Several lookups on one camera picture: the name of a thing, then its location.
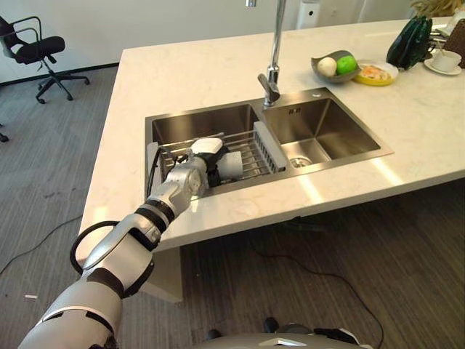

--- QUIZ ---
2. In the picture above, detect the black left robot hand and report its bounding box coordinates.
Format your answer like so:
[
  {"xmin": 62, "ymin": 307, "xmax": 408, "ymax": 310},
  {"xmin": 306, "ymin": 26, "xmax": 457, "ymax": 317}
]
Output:
[{"xmin": 187, "ymin": 137, "xmax": 231, "ymax": 188}]

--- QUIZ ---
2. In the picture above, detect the white cup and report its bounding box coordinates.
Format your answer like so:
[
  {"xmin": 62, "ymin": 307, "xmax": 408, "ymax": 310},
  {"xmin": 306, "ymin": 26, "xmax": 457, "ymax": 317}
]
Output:
[{"xmin": 217, "ymin": 151, "xmax": 243, "ymax": 180}]

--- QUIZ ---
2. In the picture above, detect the metal dish drying rack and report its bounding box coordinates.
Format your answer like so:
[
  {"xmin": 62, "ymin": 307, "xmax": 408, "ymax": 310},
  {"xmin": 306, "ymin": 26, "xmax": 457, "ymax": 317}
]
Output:
[{"xmin": 155, "ymin": 121, "xmax": 288, "ymax": 182}]

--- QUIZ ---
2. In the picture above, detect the stainless steel double sink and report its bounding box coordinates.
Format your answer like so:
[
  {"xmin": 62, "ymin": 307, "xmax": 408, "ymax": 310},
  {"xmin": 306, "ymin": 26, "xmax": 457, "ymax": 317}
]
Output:
[{"xmin": 145, "ymin": 87, "xmax": 395, "ymax": 201}]

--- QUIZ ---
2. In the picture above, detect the chrome kitchen faucet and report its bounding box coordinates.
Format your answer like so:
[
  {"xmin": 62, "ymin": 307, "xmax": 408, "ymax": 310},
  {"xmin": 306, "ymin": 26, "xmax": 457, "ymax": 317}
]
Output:
[{"xmin": 245, "ymin": 0, "xmax": 288, "ymax": 108}]

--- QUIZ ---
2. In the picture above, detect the white round fruit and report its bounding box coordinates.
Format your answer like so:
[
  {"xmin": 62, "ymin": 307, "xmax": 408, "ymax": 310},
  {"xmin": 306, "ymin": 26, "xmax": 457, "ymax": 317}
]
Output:
[{"xmin": 318, "ymin": 57, "xmax": 338, "ymax": 77}]

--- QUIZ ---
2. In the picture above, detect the grey fruit bowl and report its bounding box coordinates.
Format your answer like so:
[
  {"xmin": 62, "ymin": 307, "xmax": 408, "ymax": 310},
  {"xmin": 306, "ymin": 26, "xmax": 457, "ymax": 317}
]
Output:
[{"xmin": 310, "ymin": 49, "xmax": 363, "ymax": 85}]

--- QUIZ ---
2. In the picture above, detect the green apple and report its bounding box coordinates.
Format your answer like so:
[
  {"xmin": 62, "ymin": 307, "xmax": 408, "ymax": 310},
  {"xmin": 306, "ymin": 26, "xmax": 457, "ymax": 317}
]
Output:
[{"xmin": 336, "ymin": 55, "xmax": 357, "ymax": 76}]

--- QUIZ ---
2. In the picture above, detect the white appliance with black dot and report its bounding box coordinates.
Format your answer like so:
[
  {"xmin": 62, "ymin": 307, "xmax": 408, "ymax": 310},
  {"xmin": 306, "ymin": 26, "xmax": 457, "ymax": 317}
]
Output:
[{"xmin": 296, "ymin": 0, "xmax": 320, "ymax": 30}]

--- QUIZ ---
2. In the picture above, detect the yellow rimmed plate with food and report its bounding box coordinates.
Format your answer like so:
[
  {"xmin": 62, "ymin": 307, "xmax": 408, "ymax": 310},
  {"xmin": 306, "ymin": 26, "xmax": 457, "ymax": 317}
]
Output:
[{"xmin": 353, "ymin": 59, "xmax": 400, "ymax": 87}]

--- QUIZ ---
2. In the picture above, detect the silver robot torso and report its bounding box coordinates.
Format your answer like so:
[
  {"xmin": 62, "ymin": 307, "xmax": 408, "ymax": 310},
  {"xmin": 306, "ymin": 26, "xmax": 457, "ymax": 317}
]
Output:
[{"xmin": 195, "ymin": 316, "xmax": 373, "ymax": 349}]

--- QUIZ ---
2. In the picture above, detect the black office chair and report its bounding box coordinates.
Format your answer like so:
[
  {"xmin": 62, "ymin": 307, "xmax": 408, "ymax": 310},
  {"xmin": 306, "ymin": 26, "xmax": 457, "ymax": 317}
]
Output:
[{"xmin": 0, "ymin": 15, "xmax": 91, "ymax": 105}]

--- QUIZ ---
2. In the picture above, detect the dark green glass vase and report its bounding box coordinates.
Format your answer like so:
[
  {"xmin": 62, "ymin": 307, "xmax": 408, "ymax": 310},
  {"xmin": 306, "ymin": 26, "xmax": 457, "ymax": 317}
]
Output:
[{"xmin": 385, "ymin": 15, "xmax": 434, "ymax": 71}]

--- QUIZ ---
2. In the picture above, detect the white saucer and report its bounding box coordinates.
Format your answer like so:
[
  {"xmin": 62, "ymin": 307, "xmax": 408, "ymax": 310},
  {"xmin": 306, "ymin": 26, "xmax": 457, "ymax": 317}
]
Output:
[{"xmin": 424, "ymin": 58, "xmax": 464, "ymax": 76}]

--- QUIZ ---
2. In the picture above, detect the white teacup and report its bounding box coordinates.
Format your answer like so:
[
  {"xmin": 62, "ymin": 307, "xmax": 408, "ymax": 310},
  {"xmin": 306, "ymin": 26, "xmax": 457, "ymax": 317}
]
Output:
[{"xmin": 431, "ymin": 49, "xmax": 463, "ymax": 71}]

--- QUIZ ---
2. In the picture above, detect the dried yellow plant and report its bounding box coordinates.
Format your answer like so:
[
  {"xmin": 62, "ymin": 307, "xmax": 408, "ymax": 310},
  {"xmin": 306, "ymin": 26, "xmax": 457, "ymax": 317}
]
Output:
[{"xmin": 410, "ymin": 0, "xmax": 465, "ymax": 19}]

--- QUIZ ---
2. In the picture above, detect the woven brown basket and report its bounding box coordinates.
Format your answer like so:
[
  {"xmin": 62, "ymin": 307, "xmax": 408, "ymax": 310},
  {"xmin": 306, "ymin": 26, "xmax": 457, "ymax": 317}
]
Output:
[{"xmin": 442, "ymin": 28, "xmax": 465, "ymax": 69}]

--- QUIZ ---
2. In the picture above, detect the black floor cable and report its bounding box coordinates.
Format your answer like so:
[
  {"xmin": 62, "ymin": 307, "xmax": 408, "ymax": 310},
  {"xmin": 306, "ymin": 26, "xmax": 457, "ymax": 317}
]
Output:
[{"xmin": 246, "ymin": 232, "xmax": 384, "ymax": 348}]

